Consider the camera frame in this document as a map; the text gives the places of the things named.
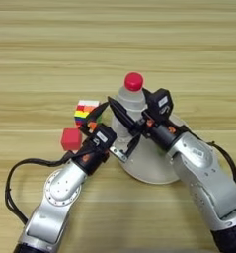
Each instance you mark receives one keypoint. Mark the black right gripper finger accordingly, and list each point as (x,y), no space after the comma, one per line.
(121,113)
(146,93)

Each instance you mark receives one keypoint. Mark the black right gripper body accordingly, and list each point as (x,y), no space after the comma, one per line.
(160,133)

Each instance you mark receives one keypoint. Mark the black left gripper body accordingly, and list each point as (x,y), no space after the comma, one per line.
(91,159)

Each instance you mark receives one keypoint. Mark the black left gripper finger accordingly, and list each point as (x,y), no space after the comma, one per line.
(98,113)
(132,148)

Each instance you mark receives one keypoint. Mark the clear bottle with red cap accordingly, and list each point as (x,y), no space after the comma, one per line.
(131,99)

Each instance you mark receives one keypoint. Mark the round white plate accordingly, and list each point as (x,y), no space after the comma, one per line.
(149,168)

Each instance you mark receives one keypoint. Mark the red cube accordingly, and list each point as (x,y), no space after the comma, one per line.
(71,139)

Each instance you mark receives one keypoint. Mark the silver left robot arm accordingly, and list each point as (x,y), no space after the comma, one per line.
(57,197)

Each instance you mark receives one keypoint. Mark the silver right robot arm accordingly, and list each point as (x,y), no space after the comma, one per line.
(208,178)

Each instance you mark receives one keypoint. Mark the multicoloured puzzle cube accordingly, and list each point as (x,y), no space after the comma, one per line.
(85,110)

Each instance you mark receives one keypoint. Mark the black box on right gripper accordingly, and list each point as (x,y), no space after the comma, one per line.
(159,104)

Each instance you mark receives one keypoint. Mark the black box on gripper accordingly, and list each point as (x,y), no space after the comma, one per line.
(103,135)
(159,104)

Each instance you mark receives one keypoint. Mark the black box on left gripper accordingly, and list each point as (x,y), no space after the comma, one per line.
(103,135)

